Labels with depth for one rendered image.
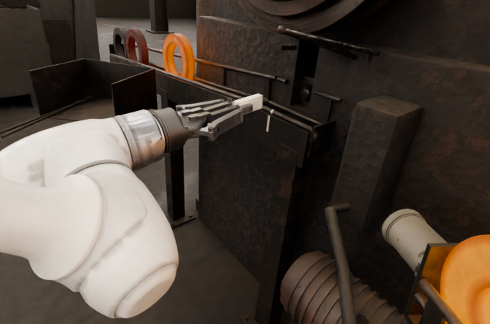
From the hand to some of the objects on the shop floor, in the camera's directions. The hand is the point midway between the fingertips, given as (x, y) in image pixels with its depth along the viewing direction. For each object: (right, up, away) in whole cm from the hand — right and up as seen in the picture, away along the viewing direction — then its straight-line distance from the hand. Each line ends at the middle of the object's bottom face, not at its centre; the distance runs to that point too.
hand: (248, 104), depth 61 cm
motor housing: (+13, -80, +10) cm, 81 cm away
